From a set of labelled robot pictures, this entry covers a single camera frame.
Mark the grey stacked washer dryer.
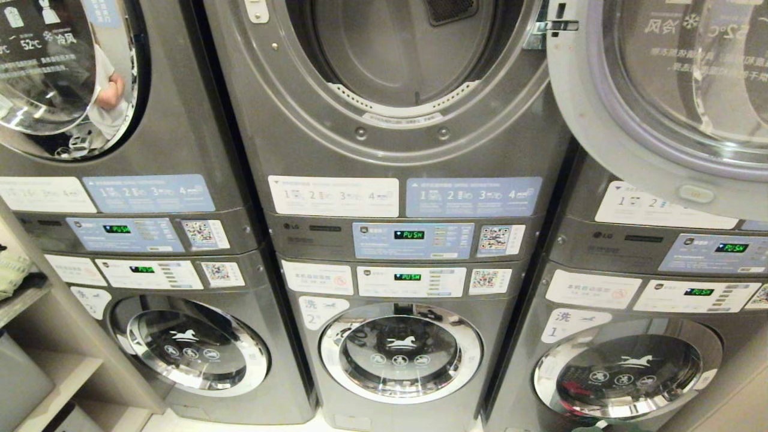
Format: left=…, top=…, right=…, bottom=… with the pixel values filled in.
left=201, top=0, right=572, bottom=432
left=0, top=0, right=317, bottom=426
left=483, top=147, right=768, bottom=432

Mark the open round dryer door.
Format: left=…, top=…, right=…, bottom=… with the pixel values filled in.
left=546, top=0, right=768, bottom=221

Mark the closed round dryer door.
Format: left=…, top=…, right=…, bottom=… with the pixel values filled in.
left=0, top=0, right=151, bottom=163

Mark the chrome round washer door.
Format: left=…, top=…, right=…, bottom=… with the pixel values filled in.
left=319, top=302, right=484, bottom=404
left=110, top=295, right=271, bottom=398
left=532, top=317, right=724, bottom=421

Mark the beige shelf unit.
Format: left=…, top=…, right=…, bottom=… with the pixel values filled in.
left=0, top=198, right=167, bottom=432

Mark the pale green folded cloth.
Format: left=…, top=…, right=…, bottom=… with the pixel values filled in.
left=0, top=243, right=34, bottom=301

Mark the grey storage bin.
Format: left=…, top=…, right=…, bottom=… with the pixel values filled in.
left=0, top=333, right=56, bottom=432

